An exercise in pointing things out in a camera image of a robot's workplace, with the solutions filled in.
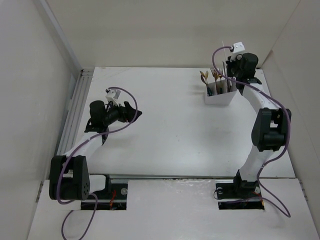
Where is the small gold spoon green handle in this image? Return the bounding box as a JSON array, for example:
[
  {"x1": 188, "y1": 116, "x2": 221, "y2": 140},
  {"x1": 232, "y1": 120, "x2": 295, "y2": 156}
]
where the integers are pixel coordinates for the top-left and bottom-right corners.
[{"x1": 204, "y1": 71, "x2": 209, "y2": 89}]

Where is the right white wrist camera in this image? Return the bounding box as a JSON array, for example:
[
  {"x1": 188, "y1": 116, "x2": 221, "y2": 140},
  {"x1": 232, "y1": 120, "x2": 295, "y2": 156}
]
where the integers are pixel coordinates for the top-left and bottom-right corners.
[{"x1": 230, "y1": 42, "x2": 246, "y2": 62}]

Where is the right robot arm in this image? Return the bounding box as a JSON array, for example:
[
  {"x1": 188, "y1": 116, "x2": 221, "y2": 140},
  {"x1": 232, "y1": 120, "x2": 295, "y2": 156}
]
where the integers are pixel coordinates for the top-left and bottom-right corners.
[{"x1": 216, "y1": 53, "x2": 291, "y2": 199}]

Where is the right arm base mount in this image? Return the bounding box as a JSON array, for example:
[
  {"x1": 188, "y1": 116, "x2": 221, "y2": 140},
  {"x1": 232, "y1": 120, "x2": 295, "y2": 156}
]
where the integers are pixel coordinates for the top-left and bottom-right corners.
[{"x1": 213, "y1": 182, "x2": 265, "y2": 210}]

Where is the lilac utensil container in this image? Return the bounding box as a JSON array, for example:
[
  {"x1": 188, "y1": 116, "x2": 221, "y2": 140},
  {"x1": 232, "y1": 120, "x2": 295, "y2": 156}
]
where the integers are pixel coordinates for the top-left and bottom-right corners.
[{"x1": 204, "y1": 78, "x2": 237, "y2": 106}]

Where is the aluminium frame rail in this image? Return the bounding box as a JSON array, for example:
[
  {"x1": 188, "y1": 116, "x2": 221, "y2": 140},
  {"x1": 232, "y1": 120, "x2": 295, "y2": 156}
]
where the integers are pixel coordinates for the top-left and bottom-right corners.
[{"x1": 54, "y1": 69, "x2": 94, "y2": 155}]

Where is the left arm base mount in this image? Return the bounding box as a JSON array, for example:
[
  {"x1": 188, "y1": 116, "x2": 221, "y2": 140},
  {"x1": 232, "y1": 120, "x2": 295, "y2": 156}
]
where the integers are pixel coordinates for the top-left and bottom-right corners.
[{"x1": 80, "y1": 174, "x2": 128, "y2": 211}]

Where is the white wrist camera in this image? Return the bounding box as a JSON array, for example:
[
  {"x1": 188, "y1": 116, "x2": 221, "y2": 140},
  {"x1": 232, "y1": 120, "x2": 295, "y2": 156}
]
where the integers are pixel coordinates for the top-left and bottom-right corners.
[
  {"x1": 105, "y1": 88, "x2": 121, "y2": 105},
  {"x1": 230, "y1": 42, "x2": 246, "y2": 62}
]

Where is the brown wooden spoon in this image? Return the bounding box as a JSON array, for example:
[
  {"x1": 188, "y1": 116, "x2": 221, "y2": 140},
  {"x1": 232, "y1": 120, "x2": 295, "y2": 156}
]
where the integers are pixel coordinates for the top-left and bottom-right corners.
[{"x1": 200, "y1": 71, "x2": 206, "y2": 86}]

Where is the purple cable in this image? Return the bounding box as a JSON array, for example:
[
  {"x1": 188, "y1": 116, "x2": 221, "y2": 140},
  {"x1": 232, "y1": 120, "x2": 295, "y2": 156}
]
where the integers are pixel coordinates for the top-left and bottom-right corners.
[
  {"x1": 56, "y1": 86, "x2": 139, "y2": 238},
  {"x1": 212, "y1": 45, "x2": 292, "y2": 218}
]

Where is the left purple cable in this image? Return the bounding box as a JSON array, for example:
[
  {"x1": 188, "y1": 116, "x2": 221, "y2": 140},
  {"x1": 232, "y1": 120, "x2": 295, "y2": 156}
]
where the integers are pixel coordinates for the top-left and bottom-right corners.
[{"x1": 56, "y1": 86, "x2": 139, "y2": 238}]

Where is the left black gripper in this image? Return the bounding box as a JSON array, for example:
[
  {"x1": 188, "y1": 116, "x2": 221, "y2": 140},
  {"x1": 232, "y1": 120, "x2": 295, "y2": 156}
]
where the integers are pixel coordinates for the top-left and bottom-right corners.
[{"x1": 103, "y1": 99, "x2": 141, "y2": 126}]

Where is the gold fork dark green handle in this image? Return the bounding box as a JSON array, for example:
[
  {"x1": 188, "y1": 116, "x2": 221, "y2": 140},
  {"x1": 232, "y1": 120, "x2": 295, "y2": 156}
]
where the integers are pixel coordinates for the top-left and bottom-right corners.
[{"x1": 213, "y1": 70, "x2": 221, "y2": 94}]

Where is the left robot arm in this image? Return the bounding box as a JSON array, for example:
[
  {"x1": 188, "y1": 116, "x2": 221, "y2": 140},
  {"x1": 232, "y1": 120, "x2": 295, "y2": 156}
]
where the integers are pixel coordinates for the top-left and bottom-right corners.
[{"x1": 49, "y1": 100, "x2": 142, "y2": 204}]

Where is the rose gold fork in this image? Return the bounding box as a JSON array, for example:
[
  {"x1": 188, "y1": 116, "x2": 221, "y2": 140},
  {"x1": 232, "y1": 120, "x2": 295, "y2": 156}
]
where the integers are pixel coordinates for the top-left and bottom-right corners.
[{"x1": 210, "y1": 67, "x2": 219, "y2": 95}]

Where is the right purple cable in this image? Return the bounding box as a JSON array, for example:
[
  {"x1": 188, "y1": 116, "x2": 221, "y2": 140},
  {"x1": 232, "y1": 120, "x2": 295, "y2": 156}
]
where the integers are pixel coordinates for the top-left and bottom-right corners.
[{"x1": 212, "y1": 45, "x2": 292, "y2": 218}]

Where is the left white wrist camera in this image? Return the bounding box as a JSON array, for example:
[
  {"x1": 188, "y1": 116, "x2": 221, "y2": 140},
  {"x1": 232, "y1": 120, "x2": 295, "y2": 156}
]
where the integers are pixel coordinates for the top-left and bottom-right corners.
[{"x1": 105, "y1": 88, "x2": 121, "y2": 105}]

